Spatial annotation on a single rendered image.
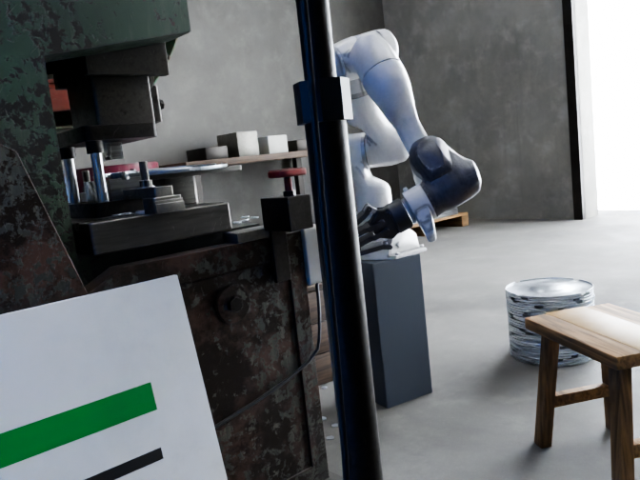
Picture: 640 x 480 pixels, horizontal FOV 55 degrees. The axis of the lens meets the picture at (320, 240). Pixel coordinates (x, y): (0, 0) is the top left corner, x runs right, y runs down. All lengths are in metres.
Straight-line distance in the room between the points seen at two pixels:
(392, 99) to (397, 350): 0.78
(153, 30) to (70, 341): 0.62
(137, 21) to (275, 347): 0.72
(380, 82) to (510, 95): 4.58
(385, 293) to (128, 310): 0.92
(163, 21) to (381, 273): 0.95
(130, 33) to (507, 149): 5.08
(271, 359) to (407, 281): 0.67
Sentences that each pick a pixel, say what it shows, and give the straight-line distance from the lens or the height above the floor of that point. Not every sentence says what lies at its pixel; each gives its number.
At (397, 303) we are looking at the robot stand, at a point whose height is 0.31.
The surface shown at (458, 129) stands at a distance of 6.39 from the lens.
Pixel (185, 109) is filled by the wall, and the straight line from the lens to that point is 5.34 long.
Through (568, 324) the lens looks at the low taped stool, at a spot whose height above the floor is 0.33.
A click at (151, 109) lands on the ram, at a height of 0.92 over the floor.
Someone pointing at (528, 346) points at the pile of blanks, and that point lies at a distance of 2.24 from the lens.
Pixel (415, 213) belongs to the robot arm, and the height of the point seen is 0.63.
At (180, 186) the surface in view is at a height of 0.75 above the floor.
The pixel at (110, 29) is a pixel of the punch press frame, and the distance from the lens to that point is 1.28.
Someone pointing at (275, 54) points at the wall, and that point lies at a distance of 5.96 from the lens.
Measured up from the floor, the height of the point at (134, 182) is 0.77.
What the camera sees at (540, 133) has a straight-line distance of 5.91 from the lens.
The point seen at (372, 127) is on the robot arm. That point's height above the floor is 0.85.
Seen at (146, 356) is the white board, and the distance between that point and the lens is 1.16.
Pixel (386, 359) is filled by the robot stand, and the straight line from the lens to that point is 1.90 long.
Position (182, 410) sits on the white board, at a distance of 1.19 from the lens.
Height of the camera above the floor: 0.78
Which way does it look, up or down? 8 degrees down
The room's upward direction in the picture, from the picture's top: 6 degrees counter-clockwise
